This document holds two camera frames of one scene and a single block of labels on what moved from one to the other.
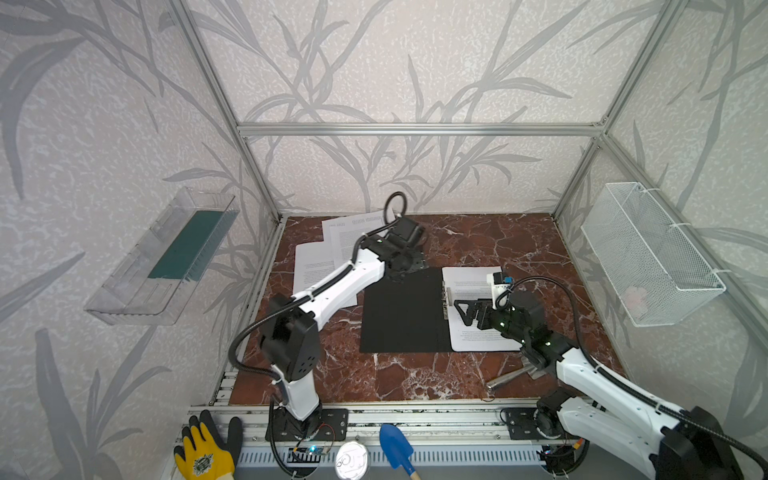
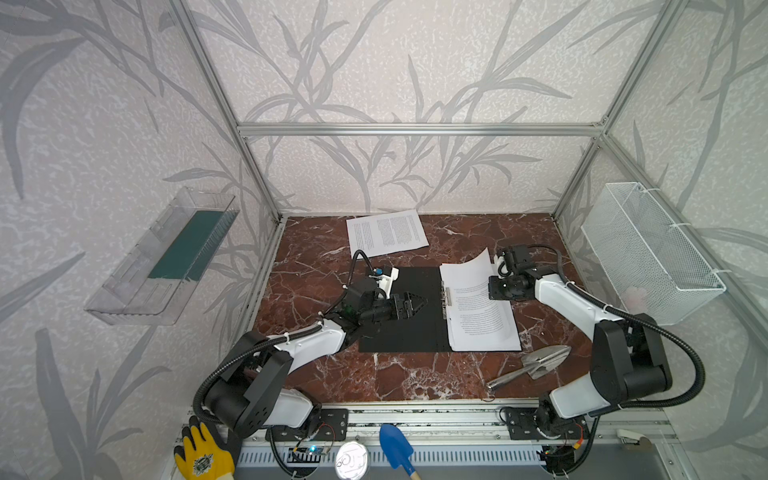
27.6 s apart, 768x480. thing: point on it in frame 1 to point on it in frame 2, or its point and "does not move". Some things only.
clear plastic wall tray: x=150 y=284 does not move
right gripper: x=482 y=314 to x=498 y=287
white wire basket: x=657 y=275 does not move
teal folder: x=407 y=316 does not move
